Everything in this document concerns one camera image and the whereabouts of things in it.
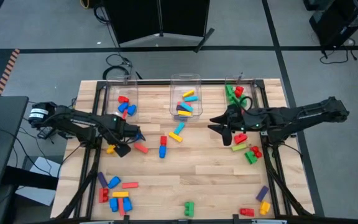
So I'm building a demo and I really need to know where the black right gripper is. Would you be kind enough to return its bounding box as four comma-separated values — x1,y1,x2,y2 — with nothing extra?
207,105,256,146

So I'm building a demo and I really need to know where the black computer tower cart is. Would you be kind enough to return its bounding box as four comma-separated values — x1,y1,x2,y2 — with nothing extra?
308,0,358,49

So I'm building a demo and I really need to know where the black desk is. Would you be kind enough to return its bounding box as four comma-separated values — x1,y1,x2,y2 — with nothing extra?
0,95,30,191

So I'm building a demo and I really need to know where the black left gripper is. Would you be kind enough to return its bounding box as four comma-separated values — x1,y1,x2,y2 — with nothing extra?
112,118,146,158

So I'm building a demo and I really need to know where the thin black floor cable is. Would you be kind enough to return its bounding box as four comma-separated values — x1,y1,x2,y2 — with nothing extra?
319,37,358,65

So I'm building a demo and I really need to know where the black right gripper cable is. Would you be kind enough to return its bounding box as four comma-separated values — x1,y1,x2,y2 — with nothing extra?
239,95,254,110

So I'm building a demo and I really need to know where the black desk base bar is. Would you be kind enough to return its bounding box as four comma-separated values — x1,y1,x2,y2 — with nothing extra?
4,166,59,190

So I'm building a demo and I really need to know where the clear plastic bin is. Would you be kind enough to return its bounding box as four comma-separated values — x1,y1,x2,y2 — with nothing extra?
104,73,139,121
170,72,204,121
225,73,262,121

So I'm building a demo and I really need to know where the black partition panel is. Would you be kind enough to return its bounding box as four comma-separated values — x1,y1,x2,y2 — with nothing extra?
103,0,162,44
159,0,216,53

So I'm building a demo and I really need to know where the orange black hazard strip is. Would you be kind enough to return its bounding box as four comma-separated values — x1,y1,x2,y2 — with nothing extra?
0,49,21,96

